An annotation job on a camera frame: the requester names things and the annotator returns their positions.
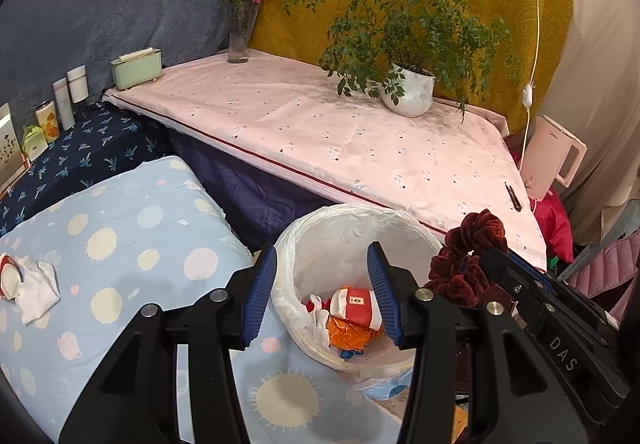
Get light blue dotted sheet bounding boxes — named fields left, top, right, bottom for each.
left=0, top=156, right=416, bottom=444

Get navy leaf print cloth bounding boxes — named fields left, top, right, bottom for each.
left=0, top=102, right=172, bottom=238

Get pink tablecloth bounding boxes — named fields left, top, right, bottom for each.
left=102, top=48, right=549, bottom=273

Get crumpled white tissues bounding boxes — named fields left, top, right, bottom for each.
left=14, top=257, right=61, bottom=325

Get dark purple cloth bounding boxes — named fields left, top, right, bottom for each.
left=166, top=128, right=337, bottom=252

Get yellow floral can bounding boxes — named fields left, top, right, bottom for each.
left=34, top=99, right=61, bottom=143

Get clear plastic bag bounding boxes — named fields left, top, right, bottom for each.
left=349, top=363, right=417, bottom=403

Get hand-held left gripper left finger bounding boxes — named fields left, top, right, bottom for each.
left=59, top=244, right=278, bottom=444

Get beige curtain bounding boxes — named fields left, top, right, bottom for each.
left=539, top=0, right=640, bottom=245

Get glass vase with pink flowers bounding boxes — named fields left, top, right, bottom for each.
left=215, top=0, right=272, bottom=65

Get green tissue box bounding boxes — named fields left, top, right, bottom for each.
left=109, top=46, right=165, bottom=90

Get pink quilted jacket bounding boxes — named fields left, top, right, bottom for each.
left=564, top=230, right=640, bottom=327

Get red cloth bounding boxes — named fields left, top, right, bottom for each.
left=532, top=188, right=574, bottom=265

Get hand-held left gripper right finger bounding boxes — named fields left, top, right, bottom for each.
left=366, top=241, right=589, bottom=444

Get pink electric kettle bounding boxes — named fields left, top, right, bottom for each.
left=519, top=115, right=589, bottom=201

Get large red paper cup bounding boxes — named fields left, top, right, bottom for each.
left=331, top=288, right=385, bottom=329

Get small red paper cup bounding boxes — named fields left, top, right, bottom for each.
left=0, top=252, right=24, bottom=301

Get waste bin with white liner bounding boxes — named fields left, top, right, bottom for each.
left=271, top=204, right=447, bottom=371

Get small black clip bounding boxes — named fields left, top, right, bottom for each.
left=502, top=181, right=524, bottom=213

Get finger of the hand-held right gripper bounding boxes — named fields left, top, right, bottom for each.
left=479, top=247, right=551, bottom=319

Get white product box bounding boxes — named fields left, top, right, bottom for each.
left=0, top=102, right=29, bottom=197

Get orange plastic bag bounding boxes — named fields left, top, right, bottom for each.
left=326, top=315, right=387, bottom=351

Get tall white bottle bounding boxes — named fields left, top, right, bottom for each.
left=52, top=78, right=76, bottom=131

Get dark red velvet scrunchie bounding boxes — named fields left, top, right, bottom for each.
left=424, top=210, right=508, bottom=309

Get green packet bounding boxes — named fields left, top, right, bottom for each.
left=22, top=124, right=49, bottom=163

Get potted green plant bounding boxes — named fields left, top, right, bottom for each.
left=282, top=0, right=522, bottom=119

